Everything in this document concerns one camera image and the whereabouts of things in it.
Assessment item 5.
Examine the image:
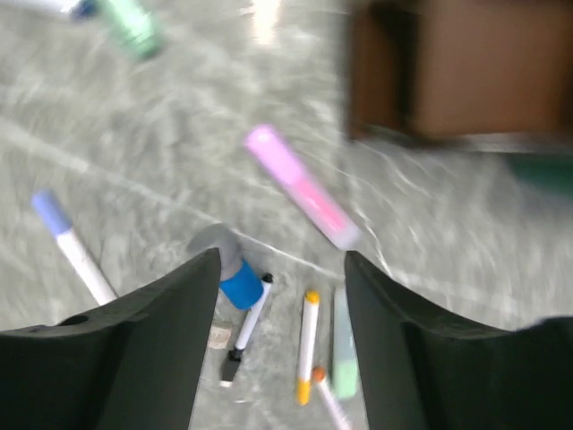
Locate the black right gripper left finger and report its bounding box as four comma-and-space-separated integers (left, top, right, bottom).
1, 249, 220, 429

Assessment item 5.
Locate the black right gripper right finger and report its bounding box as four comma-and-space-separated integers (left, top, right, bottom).
345, 251, 572, 429

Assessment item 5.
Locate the small beige eraser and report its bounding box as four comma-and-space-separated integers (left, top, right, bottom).
208, 325, 232, 350

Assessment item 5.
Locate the yellow cap white marker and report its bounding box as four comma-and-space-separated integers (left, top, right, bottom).
296, 290, 320, 406

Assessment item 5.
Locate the blue grey glue stick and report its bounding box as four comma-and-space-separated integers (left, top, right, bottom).
187, 223, 263, 310

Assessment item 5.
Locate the green compartment tray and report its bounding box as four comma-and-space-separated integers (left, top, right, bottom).
505, 154, 573, 199

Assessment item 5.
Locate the brown wooden desk organizer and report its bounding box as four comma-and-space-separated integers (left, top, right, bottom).
347, 1, 572, 151

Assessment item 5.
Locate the green highlighter on table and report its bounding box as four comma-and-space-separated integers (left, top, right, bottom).
96, 0, 162, 60

